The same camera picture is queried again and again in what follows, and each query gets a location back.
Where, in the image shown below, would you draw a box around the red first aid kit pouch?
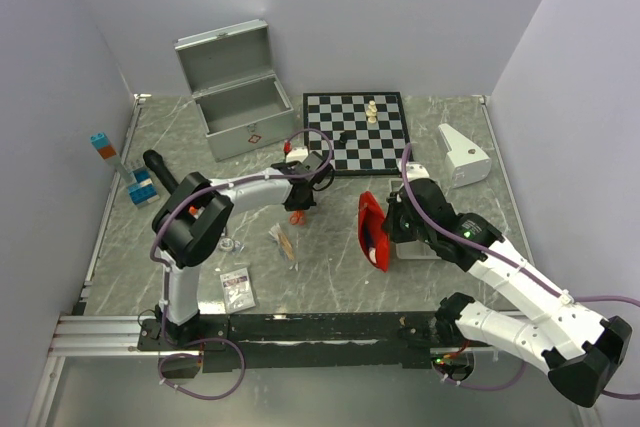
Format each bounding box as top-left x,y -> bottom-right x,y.
358,191 -> 390,272

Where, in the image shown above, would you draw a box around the black grey chessboard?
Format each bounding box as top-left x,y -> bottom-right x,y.
302,92 -> 410,176

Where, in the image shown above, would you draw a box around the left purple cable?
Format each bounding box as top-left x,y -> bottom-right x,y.
151,129 -> 335,403

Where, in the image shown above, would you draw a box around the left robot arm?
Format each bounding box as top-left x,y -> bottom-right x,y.
150,151 -> 333,349

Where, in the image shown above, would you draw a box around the open metal first aid case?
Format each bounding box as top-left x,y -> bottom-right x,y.
174,19 -> 296,161

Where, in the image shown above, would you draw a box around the white gauze pad packet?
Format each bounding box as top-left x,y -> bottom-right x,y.
220,267 -> 256,314

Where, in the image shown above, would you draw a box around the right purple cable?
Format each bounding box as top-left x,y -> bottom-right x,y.
401,142 -> 640,401

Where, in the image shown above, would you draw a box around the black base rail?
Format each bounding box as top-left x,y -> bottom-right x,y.
137,311 -> 465,373

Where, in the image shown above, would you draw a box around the white plastic wedge housing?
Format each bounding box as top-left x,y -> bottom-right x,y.
438,123 -> 492,188

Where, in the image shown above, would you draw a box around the white gauze roll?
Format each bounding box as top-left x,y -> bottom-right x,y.
368,247 -> 385,266

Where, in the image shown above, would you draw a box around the black microphone orange ring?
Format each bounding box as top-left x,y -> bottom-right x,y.
142,148 -> 199,216

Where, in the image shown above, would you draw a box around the orange handled scissors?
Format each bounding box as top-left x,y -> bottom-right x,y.
289,210 -> 306,225

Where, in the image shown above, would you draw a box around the grey plastic tray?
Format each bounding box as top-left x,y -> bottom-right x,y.
385,180 -> 438,261

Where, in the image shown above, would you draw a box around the medical tape roll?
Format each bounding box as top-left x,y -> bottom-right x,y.
218,237 -> 244,253

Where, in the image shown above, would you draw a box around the bag of cotton swabs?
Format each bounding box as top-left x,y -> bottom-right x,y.
269,223 -> 299,270

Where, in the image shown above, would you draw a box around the toy brick tower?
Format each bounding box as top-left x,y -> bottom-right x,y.
90,132 -> 159,208

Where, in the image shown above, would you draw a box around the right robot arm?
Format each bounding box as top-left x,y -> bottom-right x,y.
383,178 -> 632,407

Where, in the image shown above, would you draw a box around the purple cable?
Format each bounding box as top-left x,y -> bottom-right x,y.
151,129 -> 335,403
401,142 -> 640,401

